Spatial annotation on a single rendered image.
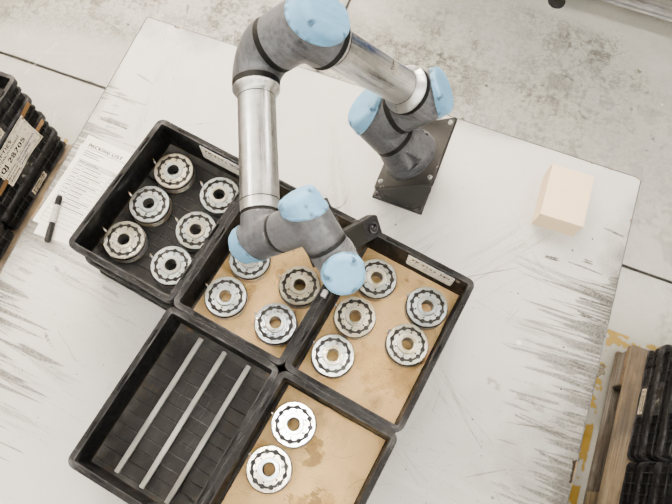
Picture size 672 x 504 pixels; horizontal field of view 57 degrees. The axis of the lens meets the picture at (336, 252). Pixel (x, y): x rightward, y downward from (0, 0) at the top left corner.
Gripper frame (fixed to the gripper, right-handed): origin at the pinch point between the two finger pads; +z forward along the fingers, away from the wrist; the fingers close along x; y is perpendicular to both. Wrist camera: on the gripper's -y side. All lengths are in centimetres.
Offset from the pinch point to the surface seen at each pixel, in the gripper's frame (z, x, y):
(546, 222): 27, 30, -57
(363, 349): 3.0, 33.9, 3.7
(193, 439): -5, 36, 48
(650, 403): 35, 106, -79
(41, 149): 109, -34, 89
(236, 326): 9.4, 19.2, 30.9
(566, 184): 29, 22, -65
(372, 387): -2.6, 41.3, 4.8
